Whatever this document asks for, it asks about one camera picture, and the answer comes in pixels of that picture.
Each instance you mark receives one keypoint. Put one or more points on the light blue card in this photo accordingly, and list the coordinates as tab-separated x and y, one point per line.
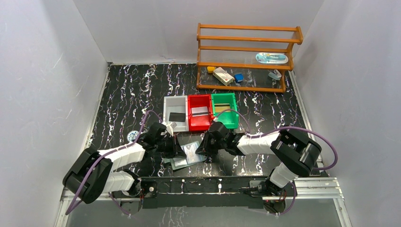
190	151

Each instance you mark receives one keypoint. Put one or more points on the aluminium frame rail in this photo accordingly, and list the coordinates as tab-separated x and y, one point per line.
306	188

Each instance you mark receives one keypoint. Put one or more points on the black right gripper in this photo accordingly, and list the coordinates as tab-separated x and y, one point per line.
204	148

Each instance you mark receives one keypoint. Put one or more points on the white plastic bin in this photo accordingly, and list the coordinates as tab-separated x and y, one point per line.
178	104

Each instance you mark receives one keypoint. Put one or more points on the small blue block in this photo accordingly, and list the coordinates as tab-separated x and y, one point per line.
239	77

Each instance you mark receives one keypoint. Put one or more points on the teal packaged tool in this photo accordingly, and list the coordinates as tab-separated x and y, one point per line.
271	58

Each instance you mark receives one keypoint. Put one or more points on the white tape dispenser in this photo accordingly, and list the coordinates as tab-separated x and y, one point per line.
275	74

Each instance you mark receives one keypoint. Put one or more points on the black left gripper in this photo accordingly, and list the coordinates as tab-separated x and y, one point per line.
172	145

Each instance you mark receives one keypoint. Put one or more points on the orange wooden shelf rack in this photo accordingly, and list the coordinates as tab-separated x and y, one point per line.
234	47

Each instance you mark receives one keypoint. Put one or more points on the red plastic bin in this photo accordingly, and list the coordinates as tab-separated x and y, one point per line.
199	123

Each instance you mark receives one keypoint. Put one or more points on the silver grey card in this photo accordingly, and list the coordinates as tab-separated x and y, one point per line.
199	111

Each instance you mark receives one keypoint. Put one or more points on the black card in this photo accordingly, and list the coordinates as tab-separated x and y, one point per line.
177	117

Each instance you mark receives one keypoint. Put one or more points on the white cardboard box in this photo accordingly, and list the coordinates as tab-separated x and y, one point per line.
223	76

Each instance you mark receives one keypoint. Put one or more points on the green plastic bin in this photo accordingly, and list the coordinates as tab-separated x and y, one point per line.
225	101

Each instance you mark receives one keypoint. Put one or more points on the small yellow block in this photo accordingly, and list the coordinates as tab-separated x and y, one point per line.
210	69

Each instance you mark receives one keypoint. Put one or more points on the grey-green card holder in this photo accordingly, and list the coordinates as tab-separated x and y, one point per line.
176	163

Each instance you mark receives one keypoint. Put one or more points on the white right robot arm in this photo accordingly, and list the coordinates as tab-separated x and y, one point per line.
296	151

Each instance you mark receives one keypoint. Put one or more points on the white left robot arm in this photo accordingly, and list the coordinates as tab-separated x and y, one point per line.
97	172

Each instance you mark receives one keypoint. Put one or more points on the round patterned tin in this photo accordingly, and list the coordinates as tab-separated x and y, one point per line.
132	135

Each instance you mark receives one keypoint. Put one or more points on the gold card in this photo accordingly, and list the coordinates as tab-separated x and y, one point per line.
219	109

